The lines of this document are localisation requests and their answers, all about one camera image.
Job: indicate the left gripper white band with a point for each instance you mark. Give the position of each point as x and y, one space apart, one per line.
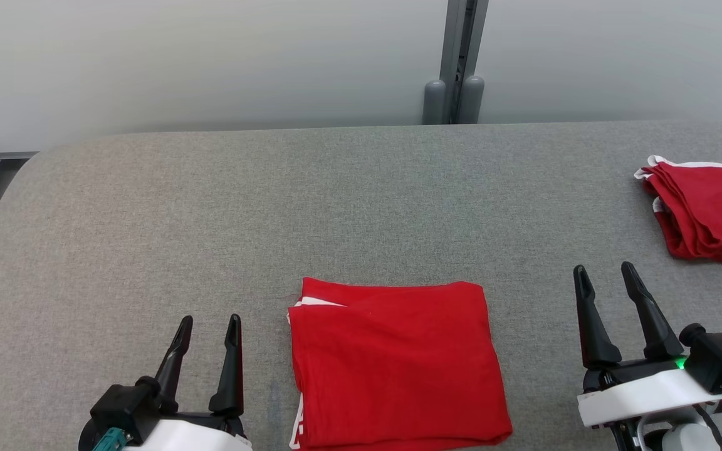
198 435

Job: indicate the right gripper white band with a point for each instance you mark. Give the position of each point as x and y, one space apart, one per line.
637 391

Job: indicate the red shorts white hem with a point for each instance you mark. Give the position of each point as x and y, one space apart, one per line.
712 213

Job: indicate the red basketball jersey white sleeves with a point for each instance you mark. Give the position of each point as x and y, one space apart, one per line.
398 363

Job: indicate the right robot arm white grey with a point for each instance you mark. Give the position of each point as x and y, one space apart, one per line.
674 435

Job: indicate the grey fabric upholstered platform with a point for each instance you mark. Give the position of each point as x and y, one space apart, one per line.
210 219

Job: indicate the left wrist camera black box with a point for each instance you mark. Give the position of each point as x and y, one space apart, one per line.
123 407

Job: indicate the grey cylindrical post bumper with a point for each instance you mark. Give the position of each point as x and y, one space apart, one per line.
472 100
434 103

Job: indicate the grey vertical wall post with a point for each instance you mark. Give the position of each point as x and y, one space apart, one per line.
461 37

